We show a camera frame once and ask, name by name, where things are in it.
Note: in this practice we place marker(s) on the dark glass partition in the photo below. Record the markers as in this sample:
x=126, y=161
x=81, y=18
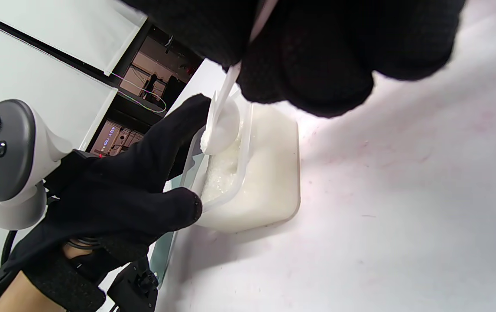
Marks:
x=144, y=56

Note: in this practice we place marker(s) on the white coffee spoon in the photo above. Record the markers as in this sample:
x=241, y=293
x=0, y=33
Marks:
x=224, y=125

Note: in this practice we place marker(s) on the person's left forearm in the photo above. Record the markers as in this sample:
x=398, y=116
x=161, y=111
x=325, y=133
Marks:
x=27, y=294

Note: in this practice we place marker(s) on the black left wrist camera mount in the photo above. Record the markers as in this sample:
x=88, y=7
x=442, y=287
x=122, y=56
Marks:
x=135, y=281

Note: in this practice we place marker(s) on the white sugar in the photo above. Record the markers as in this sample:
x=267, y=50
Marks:
x=269, y=173

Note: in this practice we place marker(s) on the clear plastic sugar container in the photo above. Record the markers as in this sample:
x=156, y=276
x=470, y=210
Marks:
x=248, y=130

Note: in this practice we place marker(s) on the person's right hand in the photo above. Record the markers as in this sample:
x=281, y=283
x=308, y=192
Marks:
x=317, y=52

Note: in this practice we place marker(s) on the black and white left controller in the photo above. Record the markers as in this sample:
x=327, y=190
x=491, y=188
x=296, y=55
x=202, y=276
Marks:
x=5, y=151

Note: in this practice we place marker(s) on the person's left hand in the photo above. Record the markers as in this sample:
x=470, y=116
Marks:
x=122, y=195

